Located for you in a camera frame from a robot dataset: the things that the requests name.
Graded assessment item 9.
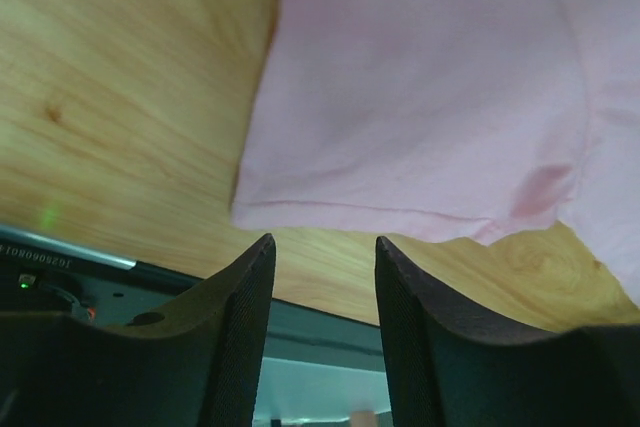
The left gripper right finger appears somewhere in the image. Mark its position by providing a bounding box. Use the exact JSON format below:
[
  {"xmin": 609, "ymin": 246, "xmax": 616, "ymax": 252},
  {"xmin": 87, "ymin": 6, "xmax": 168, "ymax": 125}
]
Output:
[{"xmin": 375, "ymin": 237, "xmax": 572, "ymax": 426}]

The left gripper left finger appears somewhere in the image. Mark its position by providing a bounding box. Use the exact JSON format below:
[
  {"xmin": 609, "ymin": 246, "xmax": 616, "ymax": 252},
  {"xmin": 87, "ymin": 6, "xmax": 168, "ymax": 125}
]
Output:
[{"xmin": 99, "ymin": 232, "xmax": 277, "ymax": 427}]

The pink t-shirt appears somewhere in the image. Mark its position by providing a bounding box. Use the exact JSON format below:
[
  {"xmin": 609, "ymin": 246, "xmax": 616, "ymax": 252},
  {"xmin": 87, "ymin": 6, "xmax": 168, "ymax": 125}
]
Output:
[{"xmin": 231, "ymin": 0, "xmax": 639, "ymax": 300}]

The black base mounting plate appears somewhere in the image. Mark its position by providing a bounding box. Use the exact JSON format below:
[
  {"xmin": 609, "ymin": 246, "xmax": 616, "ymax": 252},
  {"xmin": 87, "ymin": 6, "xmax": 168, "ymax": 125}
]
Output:
[{"xmin": 1, "ymin": 225, "xmax": 384, "ymax": 371}]

